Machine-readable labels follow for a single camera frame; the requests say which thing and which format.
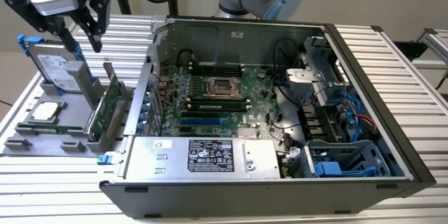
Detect blue wire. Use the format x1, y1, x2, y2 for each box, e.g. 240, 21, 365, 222
337, 90, 367, 143

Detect green motherboard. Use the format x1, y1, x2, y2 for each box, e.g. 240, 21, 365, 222
157, 65, 281, 140

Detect black table bracket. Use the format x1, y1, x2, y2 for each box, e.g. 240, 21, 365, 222
391, 40, 428, 59

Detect green RAM stick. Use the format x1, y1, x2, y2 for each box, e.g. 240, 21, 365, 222
17, 122, 85, 133

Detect blue expansion slot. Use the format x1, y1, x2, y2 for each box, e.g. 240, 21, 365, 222
179, 118, 225, 127

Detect silver power supply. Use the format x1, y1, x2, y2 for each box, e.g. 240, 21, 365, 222
117, 136, 283, 180

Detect red wire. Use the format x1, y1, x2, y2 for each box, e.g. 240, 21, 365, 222
356, 113, 379, 131

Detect grey disk bay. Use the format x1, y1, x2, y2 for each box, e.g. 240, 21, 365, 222
289, 139, 392, 179

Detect hard disk in blue carrier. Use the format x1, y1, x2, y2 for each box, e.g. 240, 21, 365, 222
16, 34, 93, 95

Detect silver CPU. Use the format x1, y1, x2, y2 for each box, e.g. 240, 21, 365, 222
29, 102, 67, 122

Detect CPU socket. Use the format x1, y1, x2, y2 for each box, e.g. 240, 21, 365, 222
201, 76, 243, 98

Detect grey parts rack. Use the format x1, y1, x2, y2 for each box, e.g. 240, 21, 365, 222
1, 60, 136, 158

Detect small blue case clip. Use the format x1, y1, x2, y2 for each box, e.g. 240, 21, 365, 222
97, 153, 115, 166

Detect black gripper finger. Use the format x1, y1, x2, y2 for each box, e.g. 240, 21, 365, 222
72, 0, 112, 54
4, 0, 76, 53

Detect blue disk bay latch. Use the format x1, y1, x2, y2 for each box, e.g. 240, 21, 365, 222
313, 161, 343, 178

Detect silver finned heatsink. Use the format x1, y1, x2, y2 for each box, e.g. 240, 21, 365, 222
237, 126, 260, 138

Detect green graphics card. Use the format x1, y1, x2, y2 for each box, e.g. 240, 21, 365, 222
85, 62, 128, 142

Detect open grey PC case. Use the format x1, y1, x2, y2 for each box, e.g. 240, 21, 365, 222
99, 15, 437, 219

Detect RAM stick with white label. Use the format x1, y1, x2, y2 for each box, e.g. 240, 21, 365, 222
188, 102, 248, 112

